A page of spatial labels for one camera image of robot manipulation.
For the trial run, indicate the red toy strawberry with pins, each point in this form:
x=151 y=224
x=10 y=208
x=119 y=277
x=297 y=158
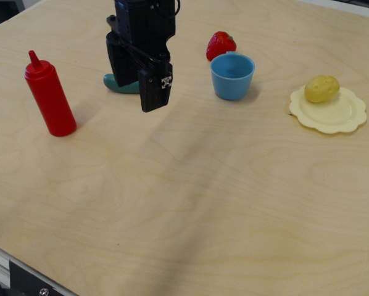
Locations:
x=220 y=43

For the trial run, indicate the cream scalloped plate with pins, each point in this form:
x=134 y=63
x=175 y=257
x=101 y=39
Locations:
x=344 y=113

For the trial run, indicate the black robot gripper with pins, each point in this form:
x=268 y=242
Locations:
x=137 y=48

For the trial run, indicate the blue plastic cup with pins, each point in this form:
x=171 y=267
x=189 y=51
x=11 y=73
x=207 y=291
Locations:
x=232 y=75

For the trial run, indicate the green toy cucumber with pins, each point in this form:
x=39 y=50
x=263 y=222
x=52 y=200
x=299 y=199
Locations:
x=111 y=84

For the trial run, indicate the yellow toy potato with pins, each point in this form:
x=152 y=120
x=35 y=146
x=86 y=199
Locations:
x=321 y=88

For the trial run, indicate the red squeeze bottle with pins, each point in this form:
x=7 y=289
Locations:
x=44 y=83

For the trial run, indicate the black corner bracket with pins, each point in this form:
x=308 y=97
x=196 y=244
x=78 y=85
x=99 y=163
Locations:
x=31 y=282

